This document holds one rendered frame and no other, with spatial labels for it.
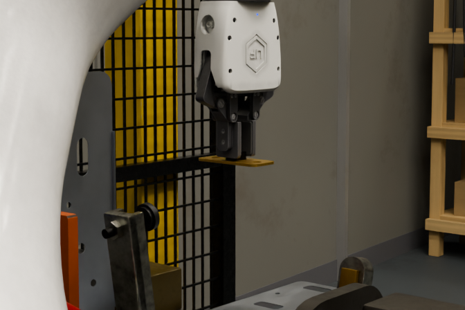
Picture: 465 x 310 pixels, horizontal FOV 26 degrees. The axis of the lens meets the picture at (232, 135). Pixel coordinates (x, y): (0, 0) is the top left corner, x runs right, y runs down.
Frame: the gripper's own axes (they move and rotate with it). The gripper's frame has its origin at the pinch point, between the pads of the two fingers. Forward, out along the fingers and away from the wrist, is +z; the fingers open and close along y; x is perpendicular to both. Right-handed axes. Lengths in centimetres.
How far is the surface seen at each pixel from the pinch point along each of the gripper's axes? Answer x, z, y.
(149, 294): -1.2, 14.5, -14.8
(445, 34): 221, -9, 453
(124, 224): -0.5, 7.1, -17.5
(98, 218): 27.2, 13.1, 4.0
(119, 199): 65, 20, 43
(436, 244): 225, 119, 457
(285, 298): 16.3, 27.5, 30.7
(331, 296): -28.1, 8.5, -21.7
